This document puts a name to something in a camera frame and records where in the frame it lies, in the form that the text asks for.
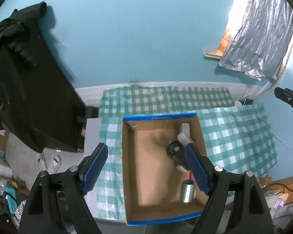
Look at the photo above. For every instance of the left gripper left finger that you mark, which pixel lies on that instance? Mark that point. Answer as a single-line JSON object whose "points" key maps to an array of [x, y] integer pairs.
{"points": [[91, 167]]}

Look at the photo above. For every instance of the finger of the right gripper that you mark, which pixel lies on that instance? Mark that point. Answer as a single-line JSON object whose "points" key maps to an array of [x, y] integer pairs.
{"points": [[286, 95]]}

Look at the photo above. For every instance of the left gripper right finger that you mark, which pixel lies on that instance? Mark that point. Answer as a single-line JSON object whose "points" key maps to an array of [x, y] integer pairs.
{"points": [[201, 168]]}

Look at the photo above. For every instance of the gold pink SANY lighter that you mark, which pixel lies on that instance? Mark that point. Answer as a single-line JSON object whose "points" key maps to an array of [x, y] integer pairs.
{"points": [[191, 177]]}

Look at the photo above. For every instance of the silver tape roll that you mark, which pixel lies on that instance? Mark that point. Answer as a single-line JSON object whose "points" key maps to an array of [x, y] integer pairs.
{"points": [[187, 191]]}

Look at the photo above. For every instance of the black round cooling fan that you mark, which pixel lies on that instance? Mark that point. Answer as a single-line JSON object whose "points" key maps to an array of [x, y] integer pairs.
{"points": [[176, 152]]}

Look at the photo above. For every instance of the green checkered tablecloth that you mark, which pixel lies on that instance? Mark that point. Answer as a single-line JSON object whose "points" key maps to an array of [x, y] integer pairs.
{"points": [[238, 138]]}

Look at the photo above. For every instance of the white plug charger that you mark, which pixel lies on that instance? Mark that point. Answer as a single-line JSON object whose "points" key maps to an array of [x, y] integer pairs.
{"points": [[185, 128]]}

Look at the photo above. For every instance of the cardboard box with blue rim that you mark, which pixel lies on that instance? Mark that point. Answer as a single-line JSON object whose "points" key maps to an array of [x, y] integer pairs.
{"points": [[151, 181]]}

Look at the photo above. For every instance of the silver foil sheet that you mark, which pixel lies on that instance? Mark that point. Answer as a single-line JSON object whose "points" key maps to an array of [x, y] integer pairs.
{"points": [[261, 31]]}

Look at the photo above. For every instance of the striped cloth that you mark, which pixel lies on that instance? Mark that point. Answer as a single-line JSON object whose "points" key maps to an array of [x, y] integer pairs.
{"points": [[18, 214]]}

